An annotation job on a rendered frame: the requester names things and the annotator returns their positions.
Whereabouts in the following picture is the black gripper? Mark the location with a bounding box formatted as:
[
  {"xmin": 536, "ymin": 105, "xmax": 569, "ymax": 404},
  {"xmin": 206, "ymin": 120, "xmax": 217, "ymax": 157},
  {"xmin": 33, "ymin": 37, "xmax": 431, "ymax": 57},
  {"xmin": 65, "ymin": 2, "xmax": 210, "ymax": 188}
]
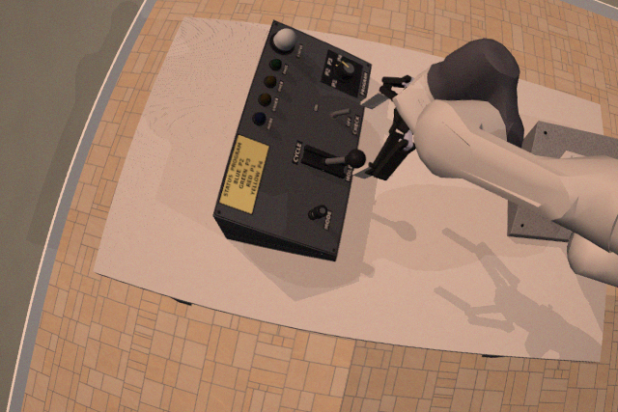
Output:
[{"xmin": 352, "ymin": 75, "xmax": 416, "ymax": 180}]

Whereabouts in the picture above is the black control console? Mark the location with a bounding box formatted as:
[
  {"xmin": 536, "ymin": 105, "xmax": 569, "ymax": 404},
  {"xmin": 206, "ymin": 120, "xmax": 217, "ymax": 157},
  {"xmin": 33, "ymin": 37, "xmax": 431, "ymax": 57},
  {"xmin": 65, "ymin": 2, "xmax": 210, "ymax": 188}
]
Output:
[{"xmin": 212, "ymin": 19, "xmax": 372, "ymax": 261}]

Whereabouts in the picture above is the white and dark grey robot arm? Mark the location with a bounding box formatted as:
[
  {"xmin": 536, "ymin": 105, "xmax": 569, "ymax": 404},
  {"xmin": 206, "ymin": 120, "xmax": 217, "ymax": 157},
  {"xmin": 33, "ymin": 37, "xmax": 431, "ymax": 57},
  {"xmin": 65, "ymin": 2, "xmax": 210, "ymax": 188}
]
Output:
[{"xmin": 392, "ymin": 39, "xmax": 618, "ymax": 288}]

